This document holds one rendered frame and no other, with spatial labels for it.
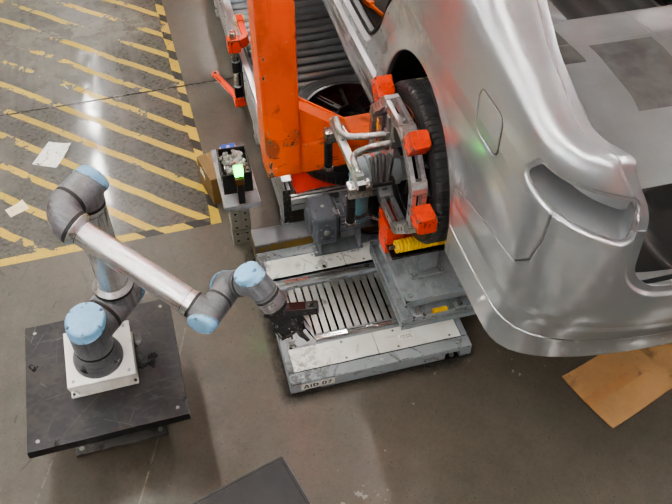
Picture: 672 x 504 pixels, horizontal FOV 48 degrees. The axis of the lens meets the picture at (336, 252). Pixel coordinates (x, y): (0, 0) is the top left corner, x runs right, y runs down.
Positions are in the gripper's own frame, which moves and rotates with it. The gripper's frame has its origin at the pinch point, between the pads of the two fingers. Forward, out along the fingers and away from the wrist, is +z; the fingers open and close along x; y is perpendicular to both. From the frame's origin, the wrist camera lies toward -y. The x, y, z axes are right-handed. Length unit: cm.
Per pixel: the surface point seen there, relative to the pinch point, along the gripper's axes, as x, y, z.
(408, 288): -79, -13, 56
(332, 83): -191, -11, -5
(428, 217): -44, -46, 5
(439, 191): -48, -54, -1
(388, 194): -90, -27, 14
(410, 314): -72, -9, 64
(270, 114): -107, 0, -37
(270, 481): 20, 39, 32
